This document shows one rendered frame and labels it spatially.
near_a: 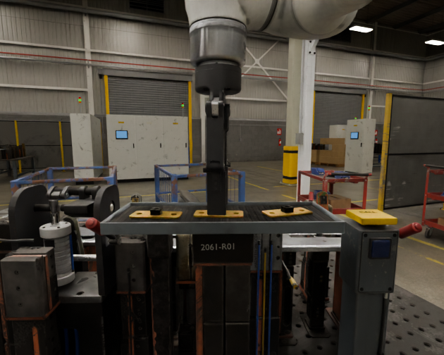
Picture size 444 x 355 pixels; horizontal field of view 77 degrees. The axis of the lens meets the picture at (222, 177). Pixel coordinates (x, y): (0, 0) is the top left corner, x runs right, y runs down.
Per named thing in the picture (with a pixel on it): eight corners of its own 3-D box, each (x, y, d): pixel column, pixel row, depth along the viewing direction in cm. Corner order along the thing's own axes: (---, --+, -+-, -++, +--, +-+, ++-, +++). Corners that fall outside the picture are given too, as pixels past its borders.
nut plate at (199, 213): (242, 212, 50) (242, 206, 49) (243, 218, 46) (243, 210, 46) (196, 211, 50) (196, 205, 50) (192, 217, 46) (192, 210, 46)
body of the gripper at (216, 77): (242, 60, 40) (241, 125, 41) (241, 73, 49) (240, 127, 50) (190, 60, 41) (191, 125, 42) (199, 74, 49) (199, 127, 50)
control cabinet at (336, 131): (335, 165, 1382) (338, 115, 1349) (327, 164, 1431) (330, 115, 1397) (358, 164, 1446) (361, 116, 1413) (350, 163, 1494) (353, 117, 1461)
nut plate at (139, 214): (182, 213, 49) (182, 206, 49) (178, 219, 45) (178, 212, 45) (136, 212, 49) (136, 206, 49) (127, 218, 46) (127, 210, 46)
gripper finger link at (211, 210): (226, 170, 43) (225, 171, 43) (225, 213, 44) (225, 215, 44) (207, 170, 44) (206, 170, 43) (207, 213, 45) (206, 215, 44)
